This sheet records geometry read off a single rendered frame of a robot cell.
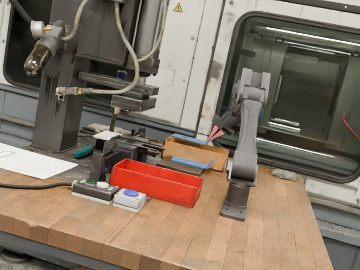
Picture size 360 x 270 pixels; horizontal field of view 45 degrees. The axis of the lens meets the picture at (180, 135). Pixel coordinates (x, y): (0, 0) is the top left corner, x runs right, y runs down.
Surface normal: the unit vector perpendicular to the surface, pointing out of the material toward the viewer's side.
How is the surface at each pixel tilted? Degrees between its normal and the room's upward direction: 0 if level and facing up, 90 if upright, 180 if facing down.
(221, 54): 90
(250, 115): 49
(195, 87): 90
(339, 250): 90
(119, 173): 90
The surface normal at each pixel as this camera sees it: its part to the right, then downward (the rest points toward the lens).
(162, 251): 0.20, -0.96
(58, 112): -0.19, 0.14
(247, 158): 0.09, -0.51
